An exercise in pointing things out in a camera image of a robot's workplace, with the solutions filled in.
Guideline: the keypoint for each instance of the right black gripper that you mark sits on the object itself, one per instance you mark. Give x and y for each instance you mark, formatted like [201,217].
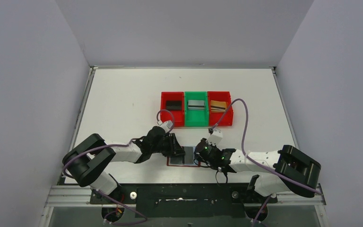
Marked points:
[198,157]

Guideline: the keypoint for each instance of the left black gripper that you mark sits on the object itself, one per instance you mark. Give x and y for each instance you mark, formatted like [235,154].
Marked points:
[172,145]

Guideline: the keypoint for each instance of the red leather card holder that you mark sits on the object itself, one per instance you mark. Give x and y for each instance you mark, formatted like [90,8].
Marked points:
[197,163]

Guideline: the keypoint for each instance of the dark grey card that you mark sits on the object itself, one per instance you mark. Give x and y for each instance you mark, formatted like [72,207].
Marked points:
[173,105]
[173,102]

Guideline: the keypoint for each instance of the gold VIP card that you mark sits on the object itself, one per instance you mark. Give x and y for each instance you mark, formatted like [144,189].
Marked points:
[218,104]

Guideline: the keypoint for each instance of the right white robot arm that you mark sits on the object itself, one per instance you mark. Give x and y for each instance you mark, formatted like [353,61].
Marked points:
[287,169]

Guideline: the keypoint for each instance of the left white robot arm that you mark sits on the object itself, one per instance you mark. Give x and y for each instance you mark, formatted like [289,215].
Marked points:
[86,162]

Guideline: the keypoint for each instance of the black VIP card in sleeve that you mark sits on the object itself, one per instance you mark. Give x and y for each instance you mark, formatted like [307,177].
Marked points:
[176,160]

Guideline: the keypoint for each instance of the black credit card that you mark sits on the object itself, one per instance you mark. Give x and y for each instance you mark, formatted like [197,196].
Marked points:
[174,108]

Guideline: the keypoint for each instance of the silver credit card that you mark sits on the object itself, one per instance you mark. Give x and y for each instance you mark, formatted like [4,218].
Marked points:
[196,104]

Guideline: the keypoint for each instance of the gold credit card in bin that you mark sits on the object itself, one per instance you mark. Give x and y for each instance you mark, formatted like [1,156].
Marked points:
[218,109]

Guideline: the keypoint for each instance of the green middle bin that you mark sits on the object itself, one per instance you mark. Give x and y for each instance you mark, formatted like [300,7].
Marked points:
[196,118]

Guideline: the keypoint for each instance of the right red bin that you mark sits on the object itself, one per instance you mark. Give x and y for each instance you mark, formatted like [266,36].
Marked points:
[225,96]

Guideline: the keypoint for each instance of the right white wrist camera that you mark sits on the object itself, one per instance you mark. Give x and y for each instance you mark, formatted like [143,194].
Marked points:
[215,136]

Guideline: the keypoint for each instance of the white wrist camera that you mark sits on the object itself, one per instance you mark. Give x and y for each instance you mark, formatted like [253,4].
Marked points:
[215,136]
[167,125]

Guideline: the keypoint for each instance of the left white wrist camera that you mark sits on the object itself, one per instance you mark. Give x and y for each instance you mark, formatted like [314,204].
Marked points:
[167,125]

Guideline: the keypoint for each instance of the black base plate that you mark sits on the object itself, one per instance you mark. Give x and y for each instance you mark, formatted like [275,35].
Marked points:
[198,200]

